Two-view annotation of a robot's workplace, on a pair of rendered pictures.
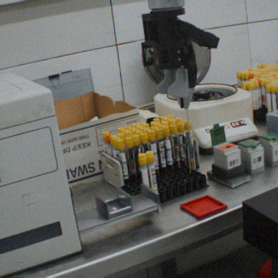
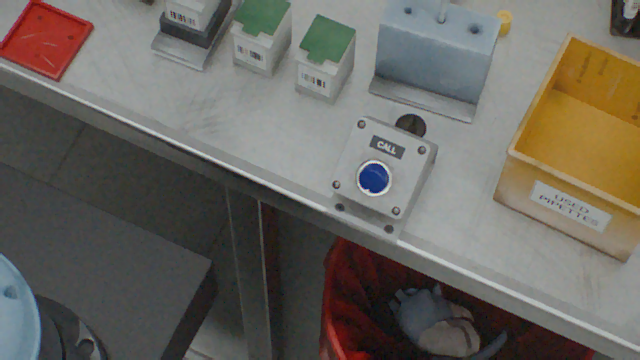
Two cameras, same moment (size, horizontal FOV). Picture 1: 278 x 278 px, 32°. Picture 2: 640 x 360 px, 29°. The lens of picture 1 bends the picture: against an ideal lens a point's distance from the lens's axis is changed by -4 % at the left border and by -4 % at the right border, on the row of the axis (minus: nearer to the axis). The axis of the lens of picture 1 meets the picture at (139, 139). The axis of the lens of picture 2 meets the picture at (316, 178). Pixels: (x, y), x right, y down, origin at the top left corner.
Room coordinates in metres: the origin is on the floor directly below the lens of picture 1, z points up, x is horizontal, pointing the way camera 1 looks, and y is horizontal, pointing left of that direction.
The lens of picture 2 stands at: (0.69, -0.74, 1.89)
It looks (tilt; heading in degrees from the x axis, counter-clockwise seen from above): 65 degrees down; 50
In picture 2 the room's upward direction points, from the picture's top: 2 degrees clockwise
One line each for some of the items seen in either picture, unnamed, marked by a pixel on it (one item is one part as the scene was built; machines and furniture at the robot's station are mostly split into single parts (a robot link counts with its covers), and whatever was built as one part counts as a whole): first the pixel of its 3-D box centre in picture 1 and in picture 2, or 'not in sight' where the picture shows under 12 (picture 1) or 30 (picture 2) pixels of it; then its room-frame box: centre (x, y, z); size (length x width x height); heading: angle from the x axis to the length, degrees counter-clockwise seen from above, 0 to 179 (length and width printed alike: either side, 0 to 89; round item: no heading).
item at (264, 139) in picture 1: (271, 149); (325, 59); (1.06, -0.31, 0.91); 0.05 x 0.04 x 0.07; 26
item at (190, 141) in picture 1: (192, 159); not in sight; (1.02, -0.11, 0.93); 0.01 x 0.01 x 0.10; 26
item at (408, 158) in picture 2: not in sight; (392, 149); (1.05, -0.42, 0.92); 0.13 x 0.07 x 0.08; 26
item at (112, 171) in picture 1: (151, 159); not in sight; (1.09, -0.02, 0.91); 0.20 x 0.10 x 0.07; 116
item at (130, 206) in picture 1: (103, 210); not in sight; (0.83, 0.08, 0.92); 0.21 x 0.07 x 0.05; 116
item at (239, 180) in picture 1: (228, 171); (196, 15); (1.00, -0.19, 0.89); 0.09 x 0.05 x 0.04; 28
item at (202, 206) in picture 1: (203, 206); (44, 39); (0.88, -0.11, 0.88); 0.07 x 0.07 x 0.01; 26
